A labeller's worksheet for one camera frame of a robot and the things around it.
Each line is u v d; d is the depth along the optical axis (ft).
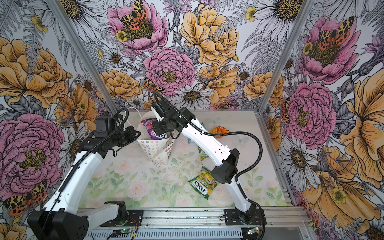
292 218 2.51
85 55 2.93
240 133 1.62
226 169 1.58
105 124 1.85
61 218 1.22
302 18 2.45
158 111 1.87
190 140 1.75
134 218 2.40
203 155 3.11
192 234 2.55
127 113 1.97
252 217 2.16
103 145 1.70
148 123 2.34
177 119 1.69
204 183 2.67
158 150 2.56
